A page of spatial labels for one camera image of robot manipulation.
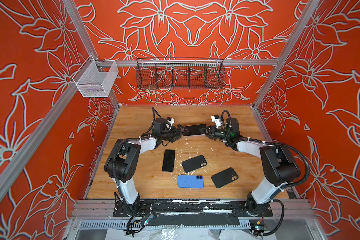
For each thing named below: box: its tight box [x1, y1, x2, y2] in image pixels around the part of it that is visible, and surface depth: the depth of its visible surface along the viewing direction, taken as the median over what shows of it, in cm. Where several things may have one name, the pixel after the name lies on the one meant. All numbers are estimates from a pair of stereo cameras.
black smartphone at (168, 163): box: [162, 149, 176, 172], surface depth 91 cm
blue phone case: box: [177, 174, 204, 189], surface depth 83 cm
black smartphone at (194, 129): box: [183, 124, 207, 136], surface depth 87 cm
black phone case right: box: [211, 167, 239, 188], surface depth 85 cm
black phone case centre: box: [182, 155, 208, 173], surface depth 90 cm
